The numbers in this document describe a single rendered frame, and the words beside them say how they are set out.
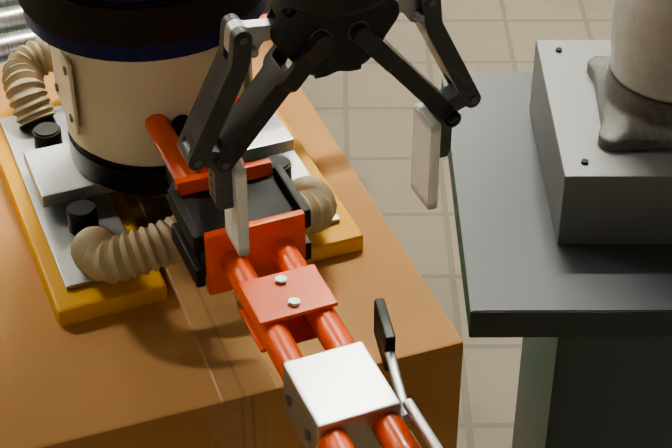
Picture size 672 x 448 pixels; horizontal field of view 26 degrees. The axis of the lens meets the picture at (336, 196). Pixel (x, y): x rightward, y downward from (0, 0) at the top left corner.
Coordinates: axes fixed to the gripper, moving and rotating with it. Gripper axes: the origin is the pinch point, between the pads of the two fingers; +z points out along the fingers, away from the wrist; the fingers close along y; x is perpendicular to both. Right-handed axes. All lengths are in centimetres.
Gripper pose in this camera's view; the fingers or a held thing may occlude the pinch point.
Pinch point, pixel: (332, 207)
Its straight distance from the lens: 98.1
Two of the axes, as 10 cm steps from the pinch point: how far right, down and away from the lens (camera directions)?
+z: 0.0, 8.1, 5.9
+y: -9.3, 2.2, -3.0
